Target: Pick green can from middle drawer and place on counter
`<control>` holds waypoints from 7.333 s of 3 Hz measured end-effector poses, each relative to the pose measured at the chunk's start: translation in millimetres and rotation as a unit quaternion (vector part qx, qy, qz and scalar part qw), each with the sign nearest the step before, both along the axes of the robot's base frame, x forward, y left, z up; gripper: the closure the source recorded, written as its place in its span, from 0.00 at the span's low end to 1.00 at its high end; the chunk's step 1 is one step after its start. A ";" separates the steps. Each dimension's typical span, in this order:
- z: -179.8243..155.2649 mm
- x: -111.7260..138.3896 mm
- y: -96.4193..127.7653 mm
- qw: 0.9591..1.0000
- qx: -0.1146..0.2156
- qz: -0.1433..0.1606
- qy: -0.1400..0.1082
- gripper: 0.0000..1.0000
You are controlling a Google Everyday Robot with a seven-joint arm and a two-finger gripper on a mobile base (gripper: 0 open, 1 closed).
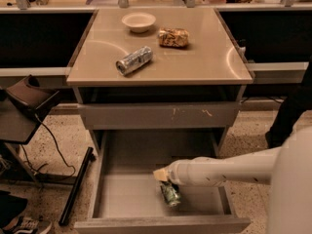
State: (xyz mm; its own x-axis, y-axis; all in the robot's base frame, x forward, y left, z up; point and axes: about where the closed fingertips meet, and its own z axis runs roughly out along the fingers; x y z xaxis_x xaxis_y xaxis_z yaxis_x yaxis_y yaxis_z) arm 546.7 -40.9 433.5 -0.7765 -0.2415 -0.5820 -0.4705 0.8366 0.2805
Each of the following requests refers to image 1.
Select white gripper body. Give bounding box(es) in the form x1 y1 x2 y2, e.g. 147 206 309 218
167 160 189 185

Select black cable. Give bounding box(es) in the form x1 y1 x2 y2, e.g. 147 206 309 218
19 113 78 180

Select closed grey drawer front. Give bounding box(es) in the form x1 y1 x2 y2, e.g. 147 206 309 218
78 101 240 130

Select black and white sneaker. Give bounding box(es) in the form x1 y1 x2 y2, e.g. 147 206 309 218
1 216 52 234

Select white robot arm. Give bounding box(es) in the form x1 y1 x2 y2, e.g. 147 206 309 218
153 127 312 234

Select brown device on stand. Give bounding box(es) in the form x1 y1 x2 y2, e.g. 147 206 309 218
5 75 60 121

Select brown snack bag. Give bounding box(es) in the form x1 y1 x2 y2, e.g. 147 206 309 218
158 27 189 48

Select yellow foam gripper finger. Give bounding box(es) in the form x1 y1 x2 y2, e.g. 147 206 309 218
153 168 169 181

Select silver can on counter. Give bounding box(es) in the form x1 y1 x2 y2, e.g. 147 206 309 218
116 46 153 76

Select green crushed can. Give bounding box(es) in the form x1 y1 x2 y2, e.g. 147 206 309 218
160 181 181 207

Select grey drawer cabinet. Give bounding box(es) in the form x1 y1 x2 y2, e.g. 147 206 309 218
67 7 253 151

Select open grey drawer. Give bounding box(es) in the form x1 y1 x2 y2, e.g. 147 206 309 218
75 129 251 234

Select person in dark trousers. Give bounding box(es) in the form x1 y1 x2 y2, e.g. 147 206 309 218
265 58 312 148

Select white bowl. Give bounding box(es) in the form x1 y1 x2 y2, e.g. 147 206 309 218
122 12 156 33

